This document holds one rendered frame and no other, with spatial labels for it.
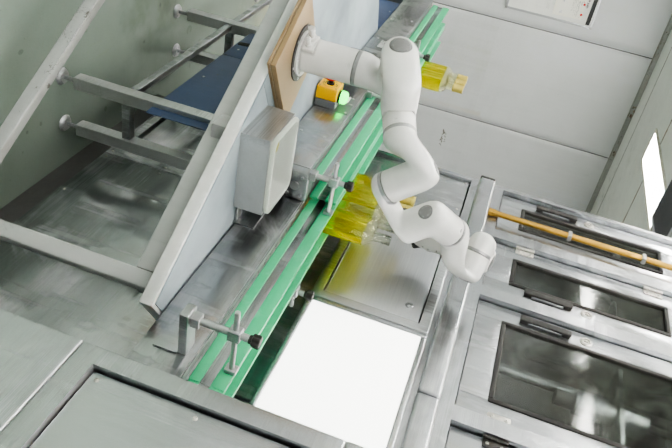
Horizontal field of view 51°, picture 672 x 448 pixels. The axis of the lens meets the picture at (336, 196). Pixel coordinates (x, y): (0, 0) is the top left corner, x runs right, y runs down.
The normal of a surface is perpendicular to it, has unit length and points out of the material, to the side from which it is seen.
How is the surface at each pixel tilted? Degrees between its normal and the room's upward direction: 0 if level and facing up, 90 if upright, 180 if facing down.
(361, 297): 90
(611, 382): 90
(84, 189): 90
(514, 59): 90
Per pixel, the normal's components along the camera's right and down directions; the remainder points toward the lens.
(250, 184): -0.30, 0.49
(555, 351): 0.16, -0.82
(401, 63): -0.02, -0.58
